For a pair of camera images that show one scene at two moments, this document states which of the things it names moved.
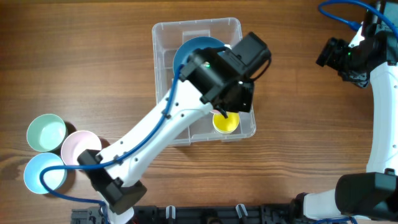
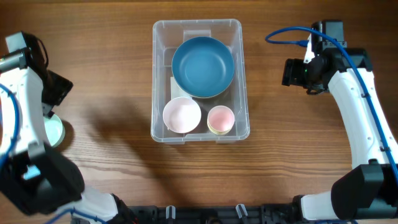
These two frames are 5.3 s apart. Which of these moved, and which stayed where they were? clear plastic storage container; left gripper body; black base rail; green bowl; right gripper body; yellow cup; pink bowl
Moved: pink bowl; right gripper body; left gripper body; yellow cup
Stayed: black base rail; green bowl; clear plastic storage container
